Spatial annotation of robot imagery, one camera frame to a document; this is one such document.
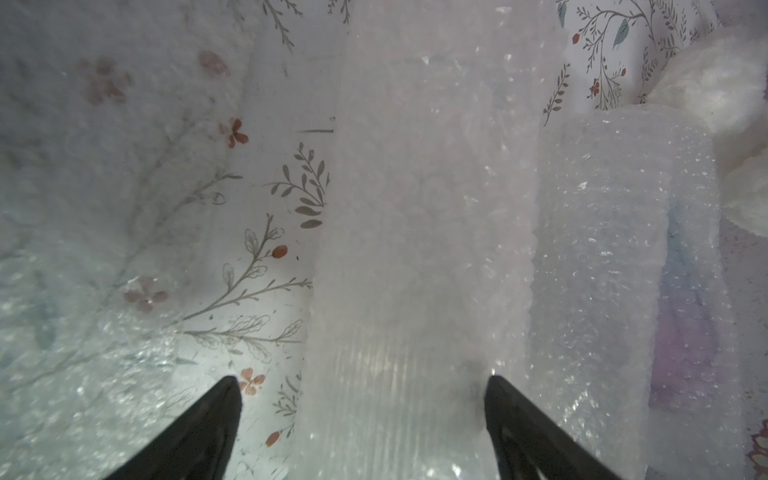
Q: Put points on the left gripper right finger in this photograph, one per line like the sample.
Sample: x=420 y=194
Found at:
x=528 y=444

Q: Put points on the white pink plush toy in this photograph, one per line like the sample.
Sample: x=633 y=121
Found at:
x=721 y=79

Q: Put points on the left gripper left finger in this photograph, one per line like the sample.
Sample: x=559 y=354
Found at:
x=197 y=445

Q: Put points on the bubble wrapped purple vase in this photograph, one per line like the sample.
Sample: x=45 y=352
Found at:
x=696 y=418

